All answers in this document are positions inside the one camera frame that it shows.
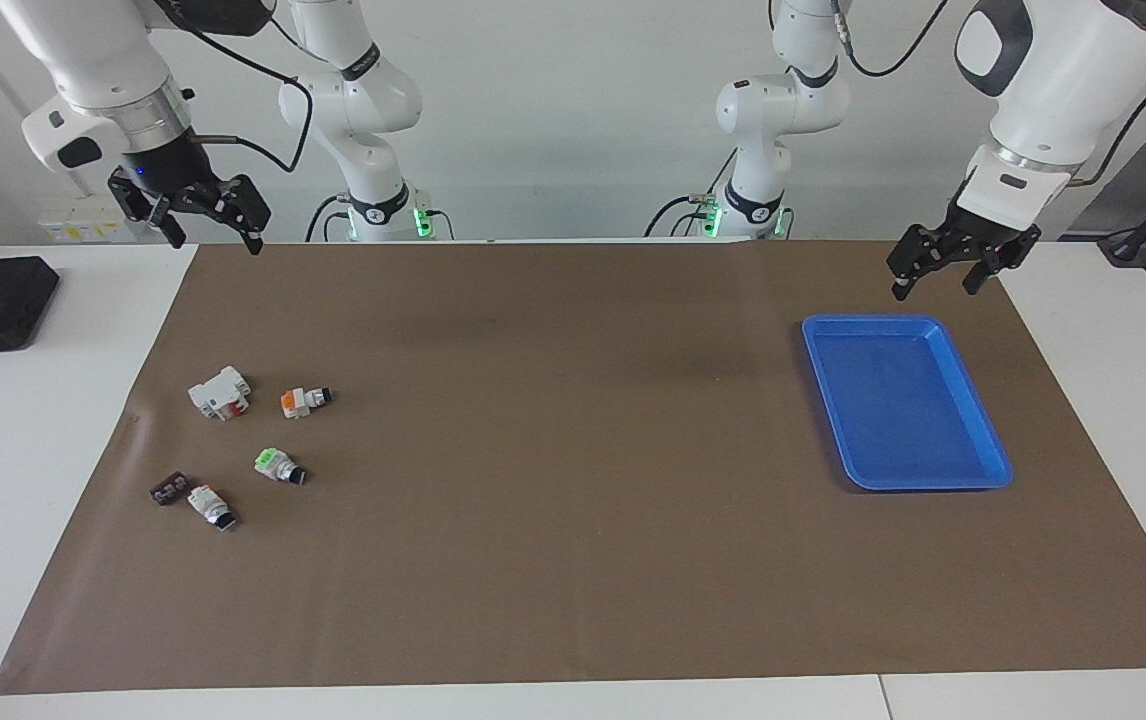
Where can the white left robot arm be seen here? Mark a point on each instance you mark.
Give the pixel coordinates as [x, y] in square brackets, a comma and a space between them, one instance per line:
[1063, 80]

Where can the green-backed push-button switch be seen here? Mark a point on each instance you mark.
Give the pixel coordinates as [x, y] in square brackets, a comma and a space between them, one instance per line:
[271, 462]

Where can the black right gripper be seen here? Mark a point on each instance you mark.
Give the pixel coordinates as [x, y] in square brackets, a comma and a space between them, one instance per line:
[168, 165]

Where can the white circuit breaker red lever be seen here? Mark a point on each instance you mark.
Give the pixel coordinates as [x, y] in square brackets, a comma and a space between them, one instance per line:
[218, 392]

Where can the orange-backed push-button switch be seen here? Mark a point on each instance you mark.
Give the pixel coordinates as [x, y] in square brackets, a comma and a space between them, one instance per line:
[298, 402]

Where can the brown paper mat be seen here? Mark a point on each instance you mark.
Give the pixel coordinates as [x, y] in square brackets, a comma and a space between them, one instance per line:
[573, 520]

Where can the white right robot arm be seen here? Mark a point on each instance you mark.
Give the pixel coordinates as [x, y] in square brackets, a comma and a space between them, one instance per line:
[93, 60]

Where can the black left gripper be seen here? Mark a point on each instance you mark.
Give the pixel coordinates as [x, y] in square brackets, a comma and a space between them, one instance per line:
[993, 238]

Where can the small dark brown terminal block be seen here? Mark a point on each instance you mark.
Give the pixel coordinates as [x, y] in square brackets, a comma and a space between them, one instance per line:
[169, 489]

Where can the white power strip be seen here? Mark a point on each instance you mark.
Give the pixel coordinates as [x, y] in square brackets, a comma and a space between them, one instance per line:
[83, 220]

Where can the small white push-button switch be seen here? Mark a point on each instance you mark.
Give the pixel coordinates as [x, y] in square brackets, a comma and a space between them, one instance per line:
[203, 500]

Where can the blue plastic tray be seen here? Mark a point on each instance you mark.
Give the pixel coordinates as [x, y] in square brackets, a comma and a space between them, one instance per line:
[903, 400]

